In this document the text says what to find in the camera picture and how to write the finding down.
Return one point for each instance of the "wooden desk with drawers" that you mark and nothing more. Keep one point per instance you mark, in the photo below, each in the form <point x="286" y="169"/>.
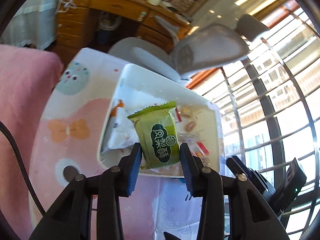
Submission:
<point x="99" y="24"/>

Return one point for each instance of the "red white striped packet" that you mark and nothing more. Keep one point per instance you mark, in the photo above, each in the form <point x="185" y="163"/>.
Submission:
<point x="199" y="149"/>

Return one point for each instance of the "orange grey snack packet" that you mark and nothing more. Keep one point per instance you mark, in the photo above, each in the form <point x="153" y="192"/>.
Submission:
<point x="114" y="110"/>

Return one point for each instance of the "metal window security bars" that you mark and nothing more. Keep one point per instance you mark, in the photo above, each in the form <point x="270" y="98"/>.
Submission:
<point x="269" y="101"/>

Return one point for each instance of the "small grey snack packet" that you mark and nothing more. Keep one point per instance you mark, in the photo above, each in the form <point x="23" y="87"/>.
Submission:
<point x="120" y="132"/>

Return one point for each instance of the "white plastic storage bin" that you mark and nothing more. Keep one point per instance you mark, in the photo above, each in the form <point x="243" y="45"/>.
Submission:
<point x="197" y="119"/>

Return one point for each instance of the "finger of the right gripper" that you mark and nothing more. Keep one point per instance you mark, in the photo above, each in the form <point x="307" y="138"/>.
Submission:
<point x="237" y="167"/>
<point x="264" y="185"/>

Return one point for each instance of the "white lace curtain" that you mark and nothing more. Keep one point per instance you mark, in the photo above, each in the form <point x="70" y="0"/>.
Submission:
<point x="34" y="24"/>

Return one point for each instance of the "green pineapple cake packet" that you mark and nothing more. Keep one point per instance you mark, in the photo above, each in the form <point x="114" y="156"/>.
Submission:
<point x="157" y="134"/>

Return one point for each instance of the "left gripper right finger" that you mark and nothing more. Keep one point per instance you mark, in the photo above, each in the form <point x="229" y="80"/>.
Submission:
<point x="191" y="166"/>

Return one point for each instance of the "grey mesh office chair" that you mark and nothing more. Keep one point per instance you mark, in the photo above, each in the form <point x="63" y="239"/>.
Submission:
<point x="215" y="45"/>

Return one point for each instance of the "cartoon print table cloth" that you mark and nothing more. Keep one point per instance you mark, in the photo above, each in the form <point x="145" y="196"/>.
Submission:
<point x="71" y="131"/>

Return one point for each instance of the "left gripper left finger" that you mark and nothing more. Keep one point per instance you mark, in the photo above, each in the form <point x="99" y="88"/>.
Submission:
<point x="129" y="169"/>

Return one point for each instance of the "pink bed blanket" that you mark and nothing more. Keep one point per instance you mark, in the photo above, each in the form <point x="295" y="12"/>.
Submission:
<point x="27" y="79"/>

